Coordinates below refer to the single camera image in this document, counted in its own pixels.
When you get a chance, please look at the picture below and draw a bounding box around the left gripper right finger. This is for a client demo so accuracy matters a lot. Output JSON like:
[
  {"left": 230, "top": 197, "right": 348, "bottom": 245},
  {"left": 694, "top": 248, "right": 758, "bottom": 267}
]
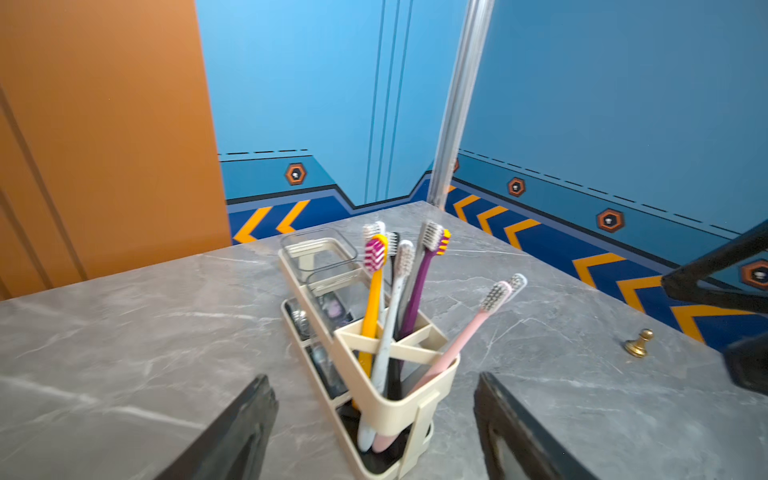
[{"left": 473, "top": 372, "right": 595, "bottom": 479}]

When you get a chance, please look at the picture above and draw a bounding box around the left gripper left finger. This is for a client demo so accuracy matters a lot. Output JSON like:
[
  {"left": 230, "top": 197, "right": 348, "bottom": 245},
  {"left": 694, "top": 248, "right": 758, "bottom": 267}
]
[{"left": 158, "top": 374, "right": 279, "bottom": 479}]

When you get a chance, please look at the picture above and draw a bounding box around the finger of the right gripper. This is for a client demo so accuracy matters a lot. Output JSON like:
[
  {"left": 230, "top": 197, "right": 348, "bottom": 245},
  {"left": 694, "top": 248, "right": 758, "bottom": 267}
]
[
  {"left": 661, "top": 218, "right": 768, "bottom": 316},
  {"left": 723, "top": 334, "right": 768, "bottom": 395}
]

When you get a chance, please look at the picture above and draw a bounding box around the pink toothbrush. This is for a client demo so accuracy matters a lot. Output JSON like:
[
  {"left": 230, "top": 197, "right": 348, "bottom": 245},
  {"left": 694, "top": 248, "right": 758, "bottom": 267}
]
[{"left": 371, "top": 280, "right": 514, "bottom": 454}]

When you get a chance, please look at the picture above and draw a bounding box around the black toothbrush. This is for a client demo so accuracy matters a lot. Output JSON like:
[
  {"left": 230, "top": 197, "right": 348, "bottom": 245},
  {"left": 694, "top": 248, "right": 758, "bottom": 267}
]
[{"left": 383, "top": 230, "right": 404, "bottom": 400}]

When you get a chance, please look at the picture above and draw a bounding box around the yellow toothbrush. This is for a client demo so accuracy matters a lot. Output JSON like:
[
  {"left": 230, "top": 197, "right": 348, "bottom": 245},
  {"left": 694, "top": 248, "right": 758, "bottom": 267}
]
[{"left": 361, "top": 233, "right": 388, "bottom": 339}]

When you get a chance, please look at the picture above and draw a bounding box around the purple toothbrush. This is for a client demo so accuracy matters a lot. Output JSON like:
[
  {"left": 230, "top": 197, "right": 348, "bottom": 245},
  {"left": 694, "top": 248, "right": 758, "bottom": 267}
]
[{"left": 400, "top": 223, "right": 451, "bottom": 340}]

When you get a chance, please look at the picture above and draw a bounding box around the white blue toothbrush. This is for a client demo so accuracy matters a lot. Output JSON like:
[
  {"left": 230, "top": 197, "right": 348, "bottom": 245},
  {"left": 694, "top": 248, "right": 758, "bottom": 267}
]
[{"left": 362, "top": 221, "right": 386, "bottom": 244}]

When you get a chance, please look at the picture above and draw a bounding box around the white toothbrush holder rack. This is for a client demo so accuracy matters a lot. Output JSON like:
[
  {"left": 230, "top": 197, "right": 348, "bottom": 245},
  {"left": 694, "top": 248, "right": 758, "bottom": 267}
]
[{"left": 278, "top": 224, "right": 459, "bottom": 479}]

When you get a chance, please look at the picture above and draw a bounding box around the small brass knob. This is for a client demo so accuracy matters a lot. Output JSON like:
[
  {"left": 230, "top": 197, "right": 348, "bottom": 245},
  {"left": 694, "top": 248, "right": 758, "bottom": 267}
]
[{"left": 623, "top": 329, "right": 654, "bottom": 358}]

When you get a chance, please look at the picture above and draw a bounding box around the near clear plastic cup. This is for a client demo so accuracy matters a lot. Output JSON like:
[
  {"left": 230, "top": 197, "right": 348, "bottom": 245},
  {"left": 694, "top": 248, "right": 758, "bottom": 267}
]
[{"left": 307, "top": 262, "right": 370, "bottom": 336}]

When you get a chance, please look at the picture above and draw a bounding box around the clear plastic cup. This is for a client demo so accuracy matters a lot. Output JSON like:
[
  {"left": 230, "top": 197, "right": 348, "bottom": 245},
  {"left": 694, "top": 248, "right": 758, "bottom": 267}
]
[
  {"left": 307, "top": 262, "right": 370, "bottom": 336},
  {"left": 280, "top": 227, "right": 358, "bottom": 284}
]

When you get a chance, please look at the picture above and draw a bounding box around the far clear plastic cup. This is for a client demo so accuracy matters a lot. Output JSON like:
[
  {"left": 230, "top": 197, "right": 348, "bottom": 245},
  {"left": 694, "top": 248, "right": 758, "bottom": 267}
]
[{"left": 280, "top": 227, "right": 358, "bottom": 284}]

